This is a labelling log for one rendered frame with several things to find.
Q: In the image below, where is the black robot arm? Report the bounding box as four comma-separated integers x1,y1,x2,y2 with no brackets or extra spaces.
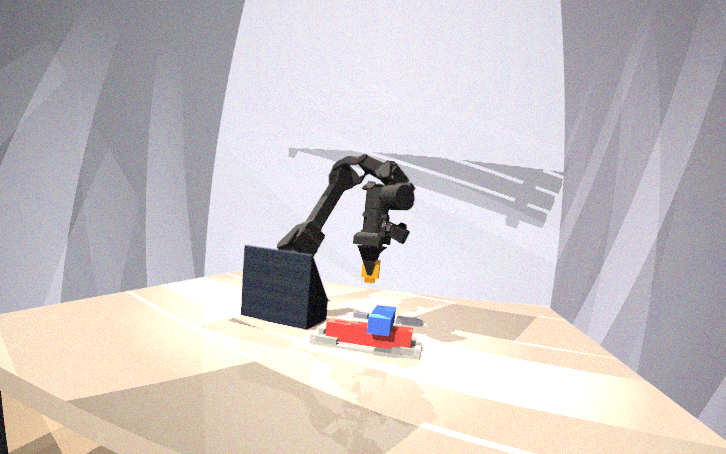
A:
277,154,415,257

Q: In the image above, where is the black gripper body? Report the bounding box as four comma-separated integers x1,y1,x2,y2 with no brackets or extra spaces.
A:
353,208,391,247

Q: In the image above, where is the orange-yellow rectangular block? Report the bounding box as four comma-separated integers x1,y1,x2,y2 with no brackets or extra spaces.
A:
361,260,381,283

